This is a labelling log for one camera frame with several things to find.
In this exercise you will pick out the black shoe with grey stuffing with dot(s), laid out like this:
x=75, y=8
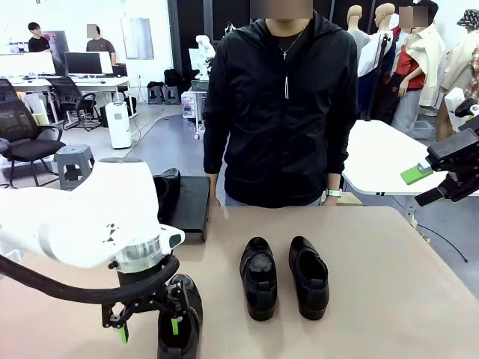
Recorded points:
x=259, y=284

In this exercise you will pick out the grey plastic basket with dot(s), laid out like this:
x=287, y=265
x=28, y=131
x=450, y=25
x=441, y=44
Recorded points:
x=422, y=130

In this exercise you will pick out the blue jeans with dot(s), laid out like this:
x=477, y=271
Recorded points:
x=232, y=202

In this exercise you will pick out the mannequin in grey tank top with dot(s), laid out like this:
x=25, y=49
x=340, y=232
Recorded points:
x=361, y=37

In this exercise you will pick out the background person black shirt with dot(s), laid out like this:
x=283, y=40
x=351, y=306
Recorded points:
x=39, y=43

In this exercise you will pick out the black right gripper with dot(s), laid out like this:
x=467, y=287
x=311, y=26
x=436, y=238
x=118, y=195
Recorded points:
x=456, y=149

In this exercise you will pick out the person's right hand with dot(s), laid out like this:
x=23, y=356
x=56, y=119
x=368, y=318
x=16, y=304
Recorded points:
x=214, y=190

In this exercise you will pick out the tan cardboard box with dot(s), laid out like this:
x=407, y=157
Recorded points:
x=350, y=200

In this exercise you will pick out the person's left forearm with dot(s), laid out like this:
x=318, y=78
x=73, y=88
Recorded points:
x=338, y=157

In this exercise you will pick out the small grey stool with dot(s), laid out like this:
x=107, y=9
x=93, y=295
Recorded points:
x=156, y=95
x=172, y=94

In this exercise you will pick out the person's left hand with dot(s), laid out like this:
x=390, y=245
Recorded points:
x=330, y=202

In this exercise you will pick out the mannequin in white navy jacket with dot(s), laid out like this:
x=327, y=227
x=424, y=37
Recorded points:
x=372, y=67

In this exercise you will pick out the person's right forearm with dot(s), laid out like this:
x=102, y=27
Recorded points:
x=213, y=157

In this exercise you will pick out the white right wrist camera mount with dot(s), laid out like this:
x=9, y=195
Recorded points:
x=454, y=101

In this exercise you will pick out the white wall board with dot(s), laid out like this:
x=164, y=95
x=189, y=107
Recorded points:
x=137, y=37

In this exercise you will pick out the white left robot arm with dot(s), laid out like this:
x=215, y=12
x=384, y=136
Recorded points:
x=93, y=209

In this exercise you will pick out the person in black jacket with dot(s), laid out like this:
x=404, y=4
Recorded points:
x=280, y=131

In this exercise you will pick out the background person brown shirt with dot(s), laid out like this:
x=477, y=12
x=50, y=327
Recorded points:
x=100, y=46

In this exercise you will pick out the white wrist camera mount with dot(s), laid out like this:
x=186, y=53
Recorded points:
x=454, y=101
x=174, y=237

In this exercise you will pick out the black backpack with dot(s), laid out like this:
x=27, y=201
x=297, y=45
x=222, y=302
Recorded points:
x=173, y=78

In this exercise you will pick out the silver zipper pull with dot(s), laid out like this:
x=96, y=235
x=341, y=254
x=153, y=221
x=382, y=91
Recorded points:
x=287, y=88

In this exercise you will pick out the mannequin with bucket hat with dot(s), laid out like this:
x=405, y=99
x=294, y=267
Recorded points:
x=464, y=56

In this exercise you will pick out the silver wristwatch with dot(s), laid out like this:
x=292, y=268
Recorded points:
x=333, y=193

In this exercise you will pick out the white office desk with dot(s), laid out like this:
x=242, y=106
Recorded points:
x=93, y=80

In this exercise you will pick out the white side table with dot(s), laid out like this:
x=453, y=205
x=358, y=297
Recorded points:
x=381, y=157

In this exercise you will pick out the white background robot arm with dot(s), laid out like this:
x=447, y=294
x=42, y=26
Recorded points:
x=204, y=43

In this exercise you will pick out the black rack right tray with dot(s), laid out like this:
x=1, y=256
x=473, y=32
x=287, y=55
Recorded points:
x=194, y=202

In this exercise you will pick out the white air purifier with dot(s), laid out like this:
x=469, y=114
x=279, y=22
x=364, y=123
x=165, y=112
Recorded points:
x=119, y=127

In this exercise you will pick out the black computer monitor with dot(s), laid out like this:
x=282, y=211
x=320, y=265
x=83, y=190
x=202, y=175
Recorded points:
x=83, y=63

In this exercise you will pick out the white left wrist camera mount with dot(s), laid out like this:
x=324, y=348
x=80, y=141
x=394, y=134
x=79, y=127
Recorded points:
x=174, y=237

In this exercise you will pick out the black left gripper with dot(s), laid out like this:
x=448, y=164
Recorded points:
x=138, y=280

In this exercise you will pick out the grey plastic stool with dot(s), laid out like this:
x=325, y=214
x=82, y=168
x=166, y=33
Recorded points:
x=75, y=155

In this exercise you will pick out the black mesh office chair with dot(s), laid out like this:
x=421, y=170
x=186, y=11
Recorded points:
x=22, y=119

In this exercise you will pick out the storage cart with boxes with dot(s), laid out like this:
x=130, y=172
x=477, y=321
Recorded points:
x=191, y=104

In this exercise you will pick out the white desk partition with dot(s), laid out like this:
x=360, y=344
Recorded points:
x=26, y=63

